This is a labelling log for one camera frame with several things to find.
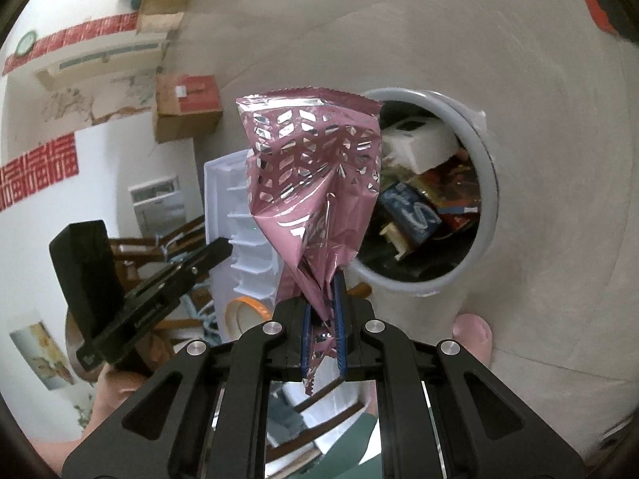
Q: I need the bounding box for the red paper wall decoration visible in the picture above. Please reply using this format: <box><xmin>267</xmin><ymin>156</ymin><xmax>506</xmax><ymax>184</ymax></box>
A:
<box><xmin>0</xmin><ymin>131</ymin><xmax>79</xmax><ymax>213</ymax></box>

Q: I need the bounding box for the white plastic rack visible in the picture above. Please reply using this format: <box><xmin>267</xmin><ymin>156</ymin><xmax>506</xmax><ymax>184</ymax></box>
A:
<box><xmin>203</xmin><ymin>152</ymin><xmax>281</xmax><ymax>306</ymax></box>

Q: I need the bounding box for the red snack wrapper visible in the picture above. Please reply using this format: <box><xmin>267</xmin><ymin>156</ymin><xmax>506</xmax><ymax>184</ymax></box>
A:
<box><xmin>407</xmin><ymin>157</ymin><xmax>482</xmax><ymax>233</ymax></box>

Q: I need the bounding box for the floral wall poster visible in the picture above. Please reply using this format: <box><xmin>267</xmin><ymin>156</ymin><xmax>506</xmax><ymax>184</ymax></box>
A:
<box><xmin>9</xmin><ymin>321</ymin><xmax>77</xmax><ymax>391</ymax></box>

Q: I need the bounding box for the red paper wall border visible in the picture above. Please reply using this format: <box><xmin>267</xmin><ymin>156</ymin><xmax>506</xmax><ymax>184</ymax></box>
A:
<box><xmin>4</xmin><ymin>12</ymin><xmax>138</xmax><ymax>75</ymax></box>

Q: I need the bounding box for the green wall clock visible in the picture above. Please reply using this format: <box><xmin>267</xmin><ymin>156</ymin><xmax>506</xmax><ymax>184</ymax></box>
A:
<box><xmin>14</xmin><ymin>30</ymin><xmax>39</xmax><ymax>57</ymax></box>

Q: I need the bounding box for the person's left hand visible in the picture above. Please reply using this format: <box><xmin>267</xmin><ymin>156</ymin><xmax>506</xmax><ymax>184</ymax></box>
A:
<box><xmin>80</xmin><ymin>332</ymin><xmax>177</xmax><ymax>442</ymax></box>

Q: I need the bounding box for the brown wooden chair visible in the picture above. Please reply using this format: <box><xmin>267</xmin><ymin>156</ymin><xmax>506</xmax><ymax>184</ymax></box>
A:
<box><xmin>109</xmin><ymin>214</ymin><xmax>221</xmax><ymax>347</ymax></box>

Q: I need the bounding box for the orange tape roll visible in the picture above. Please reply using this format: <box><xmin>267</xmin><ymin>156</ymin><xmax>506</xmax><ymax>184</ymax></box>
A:
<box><xmin>224</xmin><ymin>296</ymin><xmax>273</xmax><ymax>344</ymax></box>

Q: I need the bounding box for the plain brown cardboard box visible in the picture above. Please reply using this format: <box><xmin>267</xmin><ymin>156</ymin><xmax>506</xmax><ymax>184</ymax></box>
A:
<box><xmin>136</xmin><ymin>0</ymin><xmax>187</xmax><ymax>37</ymax></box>

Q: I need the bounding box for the red-topped cardboard box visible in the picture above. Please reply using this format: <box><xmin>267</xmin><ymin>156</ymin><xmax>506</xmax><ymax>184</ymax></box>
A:
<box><xmin>153</xmin><ymin>74</ymin><xmax>224</xmax><ymax>144</ymax></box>

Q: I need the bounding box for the white air conditioner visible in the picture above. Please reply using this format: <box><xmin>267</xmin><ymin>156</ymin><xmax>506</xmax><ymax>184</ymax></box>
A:
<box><xmin>34</xmin><ymin>34</ymin><xmax>169</xmax><ymax>91</ymax></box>

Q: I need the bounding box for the grey round trash bin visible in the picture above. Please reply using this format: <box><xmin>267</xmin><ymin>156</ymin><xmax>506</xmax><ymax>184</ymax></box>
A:
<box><xmin>348</xmin><ymin>88</ymin><xmax>500</xmax><ymax>299</ymax></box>

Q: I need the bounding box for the pink foil bag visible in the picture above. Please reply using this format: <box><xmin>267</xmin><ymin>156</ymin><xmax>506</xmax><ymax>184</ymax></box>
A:
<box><xmin>236</xmin><ymin>87</ymin><xmax>384</xmax><ymax>396</ymax></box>

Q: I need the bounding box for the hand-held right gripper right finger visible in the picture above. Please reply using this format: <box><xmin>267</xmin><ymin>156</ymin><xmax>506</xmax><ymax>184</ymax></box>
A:
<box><xmin>332</xmin><ymin>271</ymin><xmax>586</xmax><ymax>479</ymax></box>

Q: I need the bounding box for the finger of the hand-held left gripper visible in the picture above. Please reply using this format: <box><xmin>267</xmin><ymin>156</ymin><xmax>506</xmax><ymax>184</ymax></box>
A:
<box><xmin>165</xmin><ymin>237</ymin><xmax>234</xmax><ymax>283</ymax></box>

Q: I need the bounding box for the white foam box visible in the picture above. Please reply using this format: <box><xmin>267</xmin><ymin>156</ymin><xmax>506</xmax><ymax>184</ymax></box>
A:
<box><xmin>382</xmin><ymin>118</ymin><xmax>459</xmax><ymax>173</ymax></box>

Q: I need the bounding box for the person's bare toe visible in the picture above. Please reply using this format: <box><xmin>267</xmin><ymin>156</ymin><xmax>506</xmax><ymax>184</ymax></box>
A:
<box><xmin>450</xmin><ymin>311</ymin><xmax>495</xmax><ymax>362</ymax></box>

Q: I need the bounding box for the blue snack packet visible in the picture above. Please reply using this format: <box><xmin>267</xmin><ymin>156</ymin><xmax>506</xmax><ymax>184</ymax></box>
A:
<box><xmin>378</xmin><ymin>182</ymin><xmax>443</xmax><ymax>247</ymax></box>

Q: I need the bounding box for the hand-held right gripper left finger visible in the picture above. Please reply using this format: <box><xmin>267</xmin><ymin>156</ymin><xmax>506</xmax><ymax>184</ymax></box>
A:
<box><xmin>62</xmin><ymin>298</ymin><xmax>314</xmax><ymax>479</ymax></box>

